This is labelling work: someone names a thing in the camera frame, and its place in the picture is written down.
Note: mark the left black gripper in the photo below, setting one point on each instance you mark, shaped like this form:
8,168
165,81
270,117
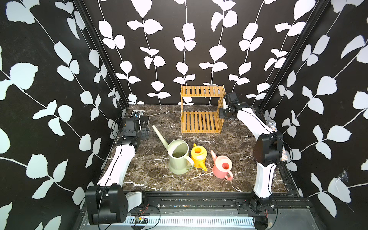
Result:
144,132

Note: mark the small circuit board with wires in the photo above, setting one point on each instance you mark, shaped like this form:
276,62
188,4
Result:
140,220

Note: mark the small black white card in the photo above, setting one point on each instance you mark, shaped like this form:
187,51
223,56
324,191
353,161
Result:
137,113

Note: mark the white perforated rail strip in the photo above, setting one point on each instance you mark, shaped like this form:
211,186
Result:
192,221

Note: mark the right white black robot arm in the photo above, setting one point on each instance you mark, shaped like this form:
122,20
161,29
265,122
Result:
266,152

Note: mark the yellow plastic watering can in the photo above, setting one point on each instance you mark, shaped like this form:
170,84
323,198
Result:
199,155

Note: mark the wooden slatted two-tier shelf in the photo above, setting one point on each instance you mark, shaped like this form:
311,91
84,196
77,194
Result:
202,121

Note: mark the black front mounting rail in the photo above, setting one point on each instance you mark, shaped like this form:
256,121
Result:
241,202

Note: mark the black book with gold text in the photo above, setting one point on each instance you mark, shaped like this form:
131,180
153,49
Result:
144,121

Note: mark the rhinestone silver microphone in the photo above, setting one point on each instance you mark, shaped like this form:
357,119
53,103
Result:
272,124

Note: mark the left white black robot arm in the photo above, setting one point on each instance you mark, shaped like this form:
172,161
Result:
106,202

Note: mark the green metal watering can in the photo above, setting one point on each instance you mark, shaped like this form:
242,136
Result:
178,151

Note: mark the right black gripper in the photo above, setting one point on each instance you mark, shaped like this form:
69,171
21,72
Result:
221,113

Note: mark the pink plastic watering can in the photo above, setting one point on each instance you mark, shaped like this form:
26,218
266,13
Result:
222,167

